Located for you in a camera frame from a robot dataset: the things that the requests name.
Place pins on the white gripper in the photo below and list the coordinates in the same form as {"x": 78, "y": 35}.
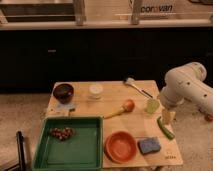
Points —
{"x": 169, "y": 99}

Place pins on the yellow banana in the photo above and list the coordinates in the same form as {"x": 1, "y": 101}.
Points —
{"x": 113, "y": 114}

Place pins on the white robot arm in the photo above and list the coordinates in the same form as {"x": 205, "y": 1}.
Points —
{"x": 187, "y": 82}

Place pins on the red bowl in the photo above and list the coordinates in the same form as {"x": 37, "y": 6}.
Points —
{"x": 120, "y": 147}

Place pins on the dark brown bowl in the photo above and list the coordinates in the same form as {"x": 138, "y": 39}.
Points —
{"x": 63, "y": 93}

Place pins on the green cucumber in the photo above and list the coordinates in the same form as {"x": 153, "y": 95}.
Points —
{"x": 164, "y": 130}

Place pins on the light green cup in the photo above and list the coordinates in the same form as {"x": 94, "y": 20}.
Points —
{"x": 152, "y": 106}

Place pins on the blue sponge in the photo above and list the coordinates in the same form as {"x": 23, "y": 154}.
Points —
{"x": 149, "y": 145}

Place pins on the white cup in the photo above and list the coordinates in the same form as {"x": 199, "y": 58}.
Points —
{"x": 95, "y": 91}

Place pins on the green plastic tray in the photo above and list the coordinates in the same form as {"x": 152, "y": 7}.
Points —
{"x": 81, "y": 152}

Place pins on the bunch of red grapes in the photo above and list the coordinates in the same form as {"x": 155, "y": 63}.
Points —
{"x": 62, "y": 134}

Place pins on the white sign with lettering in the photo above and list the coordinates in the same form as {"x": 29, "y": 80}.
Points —
{"x": 157, "y": 7}

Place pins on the wooden shelf post right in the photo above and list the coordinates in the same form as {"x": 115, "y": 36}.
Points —
{"x": 136, "y": 10}

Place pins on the wooden shelf post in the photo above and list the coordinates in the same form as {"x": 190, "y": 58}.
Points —
{"x": 79, "y": 9}
{"x": 136, "y": 10}

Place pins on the wooden shelf post left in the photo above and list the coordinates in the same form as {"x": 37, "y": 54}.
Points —
{"x": 79, "y": 9}

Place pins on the black chair frame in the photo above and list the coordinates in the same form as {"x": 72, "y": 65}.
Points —
{"x": 20, "y": 164}

